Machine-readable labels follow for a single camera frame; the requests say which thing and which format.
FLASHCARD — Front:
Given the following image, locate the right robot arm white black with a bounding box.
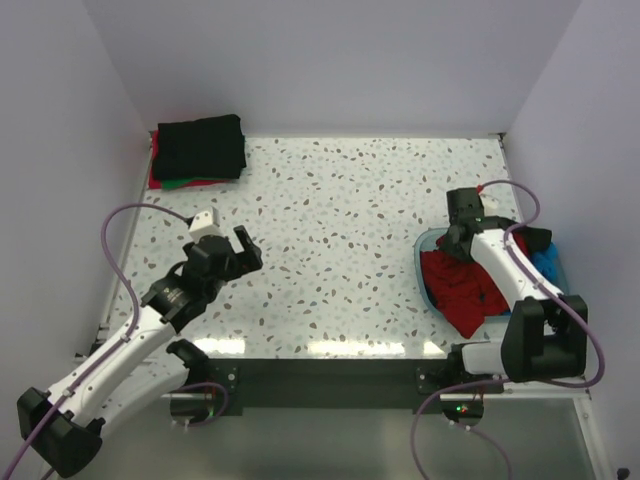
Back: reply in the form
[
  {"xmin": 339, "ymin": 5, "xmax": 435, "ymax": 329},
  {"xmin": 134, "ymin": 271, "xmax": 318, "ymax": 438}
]
[{"xmin": 443, "ymin": 187, "xmax": 588, "ymax": 393}]

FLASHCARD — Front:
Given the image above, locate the blue plastic basket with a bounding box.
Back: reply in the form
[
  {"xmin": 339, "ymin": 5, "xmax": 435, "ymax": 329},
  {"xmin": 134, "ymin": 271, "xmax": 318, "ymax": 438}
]
[{"xmin": 414, "ymin": 227, "xmax": 569, "ymax": 332}]

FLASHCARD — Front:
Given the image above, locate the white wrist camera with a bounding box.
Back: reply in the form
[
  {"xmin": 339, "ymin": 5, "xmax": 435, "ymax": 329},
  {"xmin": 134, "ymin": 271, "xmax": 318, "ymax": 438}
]
[
  {"xmin": 188, "ymin": 207, "xmax": 223, "ymax": 243},
  {"xmin": 476, "ymin": 185, "xmax": 500, "ymax": 215}
]

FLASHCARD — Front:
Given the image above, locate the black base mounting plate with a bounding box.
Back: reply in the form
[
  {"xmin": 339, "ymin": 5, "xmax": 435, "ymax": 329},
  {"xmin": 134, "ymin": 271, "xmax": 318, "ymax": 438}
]
[{"xmin": 177, "ymin": 358, "xmax": 491, "ymax": 416}]

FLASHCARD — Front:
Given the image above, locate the black t shirt in basket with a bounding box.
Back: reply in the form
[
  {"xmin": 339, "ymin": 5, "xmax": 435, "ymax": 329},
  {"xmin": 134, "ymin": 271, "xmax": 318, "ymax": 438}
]
[{"xmin": 511, "ymin": 226, "xmax": 552, "ymax": 258}]

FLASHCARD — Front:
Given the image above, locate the folded red t shirt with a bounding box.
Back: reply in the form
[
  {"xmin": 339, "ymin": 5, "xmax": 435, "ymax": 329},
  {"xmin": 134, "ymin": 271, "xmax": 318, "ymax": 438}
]
[{"xmin": 147, "ymin": 129, "xmax": 227, "ymax": 191}]

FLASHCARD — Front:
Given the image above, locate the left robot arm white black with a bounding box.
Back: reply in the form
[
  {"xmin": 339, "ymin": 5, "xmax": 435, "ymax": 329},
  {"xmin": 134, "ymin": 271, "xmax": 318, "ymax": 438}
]
[{"xmin": 17, "ymin": 216, "xmax": 263, "ymax": 479}]

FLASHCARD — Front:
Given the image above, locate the folded black t shirt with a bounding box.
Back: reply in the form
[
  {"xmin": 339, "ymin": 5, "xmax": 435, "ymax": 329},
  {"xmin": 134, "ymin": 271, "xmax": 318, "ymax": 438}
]
[{"xmin": 152, "ymin": 114, "xmax": 246, "ymax": 181}]

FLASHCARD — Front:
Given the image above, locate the folded green t shirt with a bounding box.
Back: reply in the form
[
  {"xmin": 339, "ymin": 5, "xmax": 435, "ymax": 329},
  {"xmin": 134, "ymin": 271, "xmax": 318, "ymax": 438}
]
[{"xmin": 159, "ymin": 178, "xmax": 226, "ymax": 190}]

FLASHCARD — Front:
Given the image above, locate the red t shirt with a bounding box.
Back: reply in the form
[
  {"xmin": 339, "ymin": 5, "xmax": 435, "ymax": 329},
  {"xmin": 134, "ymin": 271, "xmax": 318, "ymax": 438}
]
[
  {"xmin": 147, "ymin": 129, "xmax": 227, "ymax": 191},
  {"xmin": 419, "ymin": 236, "xmax": 510, "ymax": 339}
]

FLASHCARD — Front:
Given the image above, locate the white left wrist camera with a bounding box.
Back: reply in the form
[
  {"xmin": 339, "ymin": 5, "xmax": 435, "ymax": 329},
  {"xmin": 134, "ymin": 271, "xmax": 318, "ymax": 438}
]
[{"xmin": 188, "ymin": 207, "xmax": 223, "ymax": 243}]

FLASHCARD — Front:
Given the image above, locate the blue t shirt in basket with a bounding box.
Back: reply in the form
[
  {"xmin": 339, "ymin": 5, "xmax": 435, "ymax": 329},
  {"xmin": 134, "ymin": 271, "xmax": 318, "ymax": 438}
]
[{"xmin": 530, "ymin": 242, "xmax": 558, "ymax": 282}]

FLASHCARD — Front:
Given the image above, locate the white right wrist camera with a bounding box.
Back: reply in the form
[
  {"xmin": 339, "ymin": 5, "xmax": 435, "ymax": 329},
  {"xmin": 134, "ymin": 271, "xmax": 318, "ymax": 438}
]
[{"xmin": 476, "ymin": 185, "xmax": 500, "ymax": 215}]

